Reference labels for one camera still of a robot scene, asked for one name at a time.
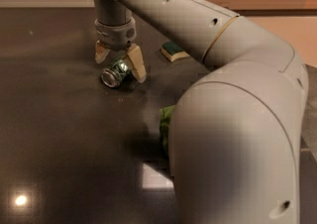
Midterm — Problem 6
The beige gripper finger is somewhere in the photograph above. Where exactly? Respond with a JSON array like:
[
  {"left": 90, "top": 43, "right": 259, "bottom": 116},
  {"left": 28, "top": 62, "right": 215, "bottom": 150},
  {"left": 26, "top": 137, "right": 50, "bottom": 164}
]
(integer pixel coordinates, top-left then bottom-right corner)
[
  {"left": 126, "top": 44, "right": 147, "bottom": 83},
  {"left": 95, "top": 40, "right": 111, "bottom": 63}
]

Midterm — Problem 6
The green yellow sponge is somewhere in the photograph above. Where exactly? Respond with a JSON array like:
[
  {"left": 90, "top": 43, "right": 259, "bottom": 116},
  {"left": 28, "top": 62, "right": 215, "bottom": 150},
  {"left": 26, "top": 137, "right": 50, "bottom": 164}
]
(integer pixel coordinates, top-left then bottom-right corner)
[{"left": 160, "top": 42, "right": 189, "bottom": 62}]

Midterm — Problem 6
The green rice chips bag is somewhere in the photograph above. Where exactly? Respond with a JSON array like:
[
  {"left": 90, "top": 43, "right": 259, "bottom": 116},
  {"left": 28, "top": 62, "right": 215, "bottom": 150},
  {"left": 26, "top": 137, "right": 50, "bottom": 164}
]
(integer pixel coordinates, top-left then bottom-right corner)
[{"left": 159, "top": 105, "right": 175, "bottom": 157}]

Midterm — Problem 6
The green soda can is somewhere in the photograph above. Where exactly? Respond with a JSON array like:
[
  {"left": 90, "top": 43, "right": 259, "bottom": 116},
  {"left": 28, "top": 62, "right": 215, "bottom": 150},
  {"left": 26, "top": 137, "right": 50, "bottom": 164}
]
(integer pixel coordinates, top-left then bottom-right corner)
[{"left": 101, "top": 57, "right": 132, "bottom": 88}]

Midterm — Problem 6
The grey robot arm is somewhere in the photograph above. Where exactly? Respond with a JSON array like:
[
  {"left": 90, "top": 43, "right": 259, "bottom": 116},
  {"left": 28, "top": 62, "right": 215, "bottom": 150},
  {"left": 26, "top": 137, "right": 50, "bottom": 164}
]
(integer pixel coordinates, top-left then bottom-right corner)
[{"left": 115, "top": 0, "right": 309, "bottom": 224}]

